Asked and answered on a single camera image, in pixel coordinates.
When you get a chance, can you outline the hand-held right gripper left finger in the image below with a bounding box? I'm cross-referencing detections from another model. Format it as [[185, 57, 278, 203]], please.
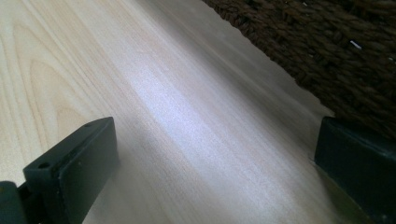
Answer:
[[22, 116, 120, 224]]

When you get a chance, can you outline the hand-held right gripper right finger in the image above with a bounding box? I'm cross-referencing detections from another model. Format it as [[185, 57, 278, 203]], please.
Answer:
[[313, 116, 396, 224]]

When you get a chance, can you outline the dark brown woven rug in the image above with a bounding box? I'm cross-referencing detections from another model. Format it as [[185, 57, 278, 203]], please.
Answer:
[[201, 0, 396, 142]]

